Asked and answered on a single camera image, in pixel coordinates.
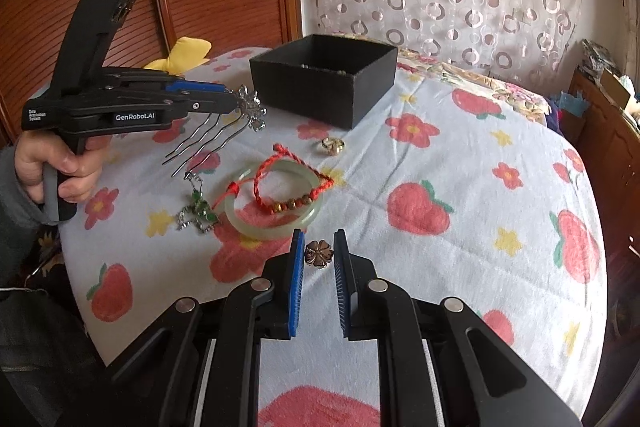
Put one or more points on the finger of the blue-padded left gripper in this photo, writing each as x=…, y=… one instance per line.
x=197, y=102
x=200, y=87

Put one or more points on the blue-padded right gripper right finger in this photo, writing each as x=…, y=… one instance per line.
x=438, y=363

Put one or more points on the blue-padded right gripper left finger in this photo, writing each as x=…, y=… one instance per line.
x=198, y=364

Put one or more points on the silver flower hair comb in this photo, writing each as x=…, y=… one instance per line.
x=213, y=132

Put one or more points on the silver green leaf pendant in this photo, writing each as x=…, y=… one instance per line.
x=198, y=213

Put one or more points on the rose gold flower brooch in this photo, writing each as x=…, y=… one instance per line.
x=318, y=254

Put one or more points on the grey left sleeve forearm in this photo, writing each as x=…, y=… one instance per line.
x=22, y=222

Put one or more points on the black square jewelry box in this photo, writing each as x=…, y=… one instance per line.
x=332, y=79

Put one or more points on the person's left hand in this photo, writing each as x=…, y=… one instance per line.
x=35, y=149

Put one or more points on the yellow striped plush toy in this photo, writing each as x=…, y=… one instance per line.
x=186, y=54

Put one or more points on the pale green jade bangle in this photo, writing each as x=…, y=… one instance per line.
x=281, y=231

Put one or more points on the floral strawberry bed blanket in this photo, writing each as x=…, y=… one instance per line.
x=447, y=192

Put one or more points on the floral pillow at bedhead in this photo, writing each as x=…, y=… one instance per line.
x=531, y=105

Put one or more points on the wooden sideboard cabinet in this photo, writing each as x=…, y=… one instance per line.
x=609, y=147

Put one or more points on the cardboard box on cabinet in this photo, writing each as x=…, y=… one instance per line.
x=615, y=91

